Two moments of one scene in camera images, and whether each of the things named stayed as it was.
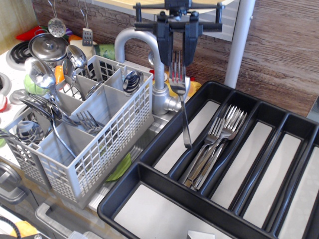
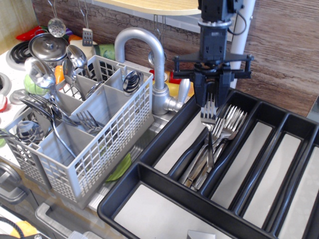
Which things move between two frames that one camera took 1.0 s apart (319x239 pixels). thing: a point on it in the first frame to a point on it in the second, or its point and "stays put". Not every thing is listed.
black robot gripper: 149,16 to 213,56
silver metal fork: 178,82 to 209,115
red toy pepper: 28,34 stays put
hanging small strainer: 56,26 stays put
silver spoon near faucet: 132,82 stays put
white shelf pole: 243,22 stays put
